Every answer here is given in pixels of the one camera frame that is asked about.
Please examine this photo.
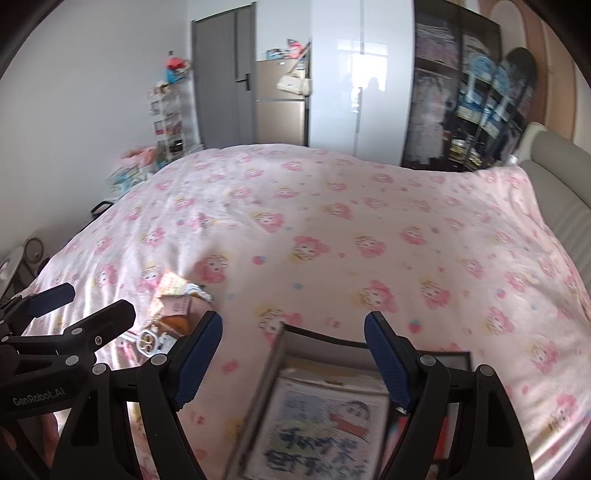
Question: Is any yellow printed card pack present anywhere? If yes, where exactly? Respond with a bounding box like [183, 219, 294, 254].
[157, 272, 192, 296]

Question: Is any white storage rack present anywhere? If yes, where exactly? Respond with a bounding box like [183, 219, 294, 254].
[148, 83, 185, 162]

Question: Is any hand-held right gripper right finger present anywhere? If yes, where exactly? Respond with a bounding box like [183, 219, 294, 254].
[364, 311, 536, 480]

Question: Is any padded bed headboard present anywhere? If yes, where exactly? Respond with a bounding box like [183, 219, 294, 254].
[517, 121, 591, 287]

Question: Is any blue red plush toy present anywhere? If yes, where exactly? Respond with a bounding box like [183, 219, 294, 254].
[161, 53, 191, 84]

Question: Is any silver fan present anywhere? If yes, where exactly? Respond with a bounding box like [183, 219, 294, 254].
[0, 235, 47, 287]

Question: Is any black oval board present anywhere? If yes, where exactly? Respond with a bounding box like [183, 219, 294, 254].
[494, 46, 539, 160]

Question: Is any pink cartoon printed blanket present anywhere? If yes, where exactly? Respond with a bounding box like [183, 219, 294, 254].
[21, 144, 591, 480]

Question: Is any pile of pastel boxes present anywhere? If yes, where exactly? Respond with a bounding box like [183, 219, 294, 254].
[108, 164, 144, 195]

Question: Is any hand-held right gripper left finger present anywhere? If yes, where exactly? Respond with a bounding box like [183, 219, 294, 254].
[53, 311, 223, 480]

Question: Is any white handbag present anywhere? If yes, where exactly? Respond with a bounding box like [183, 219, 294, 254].
[276, 74, 311, 97]

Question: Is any gold fridge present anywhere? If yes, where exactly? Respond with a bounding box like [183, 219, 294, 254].
[254, 58, 309, 147]

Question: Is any stack of blue white packets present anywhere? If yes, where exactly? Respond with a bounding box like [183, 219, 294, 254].
[462, 51, 522, 134]

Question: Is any dark glass cabinet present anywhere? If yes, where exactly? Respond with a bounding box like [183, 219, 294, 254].
[401, 0, 504, 174]

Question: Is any pile of small toy boxes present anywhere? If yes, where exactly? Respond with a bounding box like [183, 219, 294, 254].
[265, 39, 311, 61]

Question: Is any black storage box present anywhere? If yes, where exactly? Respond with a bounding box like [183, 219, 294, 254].
[224, 322, 474, 480]

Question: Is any grey door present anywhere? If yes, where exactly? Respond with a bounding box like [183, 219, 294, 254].
[191, 2, 257, 148]

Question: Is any brown paper envelope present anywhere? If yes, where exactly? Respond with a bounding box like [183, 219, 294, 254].
[154, 314, 192, 335]

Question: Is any pink plush toy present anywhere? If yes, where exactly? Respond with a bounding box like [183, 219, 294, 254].
[117, 145, 160, 167]

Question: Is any white glossy wardrobe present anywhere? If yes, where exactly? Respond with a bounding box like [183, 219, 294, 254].
[307, 0, 414, 167]

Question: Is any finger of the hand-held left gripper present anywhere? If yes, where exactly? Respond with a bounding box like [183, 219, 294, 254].
[0, 299, 137, 365]
[0, 283, 77, 335]

